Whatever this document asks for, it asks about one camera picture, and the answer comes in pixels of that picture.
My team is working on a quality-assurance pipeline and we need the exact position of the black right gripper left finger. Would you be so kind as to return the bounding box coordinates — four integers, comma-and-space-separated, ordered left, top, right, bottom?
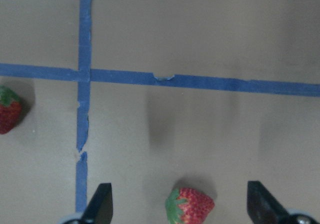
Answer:
80, 183, 113, 224

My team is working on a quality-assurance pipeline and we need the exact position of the red strawberry far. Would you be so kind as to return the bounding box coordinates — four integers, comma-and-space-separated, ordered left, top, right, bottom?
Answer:
0, 85, 22, 135

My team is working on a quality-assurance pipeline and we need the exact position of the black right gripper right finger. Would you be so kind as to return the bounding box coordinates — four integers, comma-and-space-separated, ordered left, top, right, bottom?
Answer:
246, 180, 295, 224

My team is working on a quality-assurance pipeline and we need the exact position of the red strawberry near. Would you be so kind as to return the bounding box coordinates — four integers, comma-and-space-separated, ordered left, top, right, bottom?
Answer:
165, 187, 215, 224

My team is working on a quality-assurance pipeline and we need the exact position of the red strawberry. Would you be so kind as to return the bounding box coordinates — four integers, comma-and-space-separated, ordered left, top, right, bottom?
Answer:
0, 85, 22, 135
165, 187, 215, 224

